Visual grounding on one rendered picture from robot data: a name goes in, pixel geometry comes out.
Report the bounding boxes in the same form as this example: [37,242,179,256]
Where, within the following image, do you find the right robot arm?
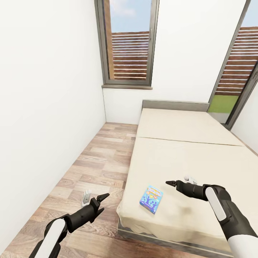
[166,175,258,258]

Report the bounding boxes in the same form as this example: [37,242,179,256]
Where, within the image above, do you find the board game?
[139,185,163,214]

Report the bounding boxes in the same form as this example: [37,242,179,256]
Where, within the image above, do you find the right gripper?
[166,180,196,198]

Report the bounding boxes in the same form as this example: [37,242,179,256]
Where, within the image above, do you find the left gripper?
[77,193,110,226]

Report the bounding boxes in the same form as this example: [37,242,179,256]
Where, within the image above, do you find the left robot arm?
[29,189,110,258]

